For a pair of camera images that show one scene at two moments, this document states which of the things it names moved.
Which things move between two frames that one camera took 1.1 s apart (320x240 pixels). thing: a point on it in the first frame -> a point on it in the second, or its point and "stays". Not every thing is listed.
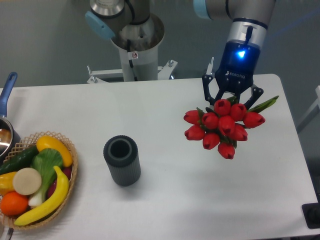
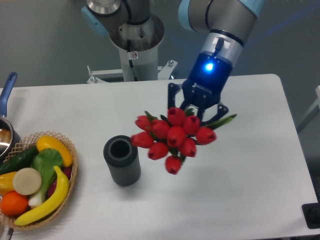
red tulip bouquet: (223, 126) -> (174, 137)
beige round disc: (27, 181) stays
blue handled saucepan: (9, 141) stays
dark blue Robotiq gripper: (240, 61) -> (208, 74)
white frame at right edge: (314, 109) stays
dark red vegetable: (67, 171) stays
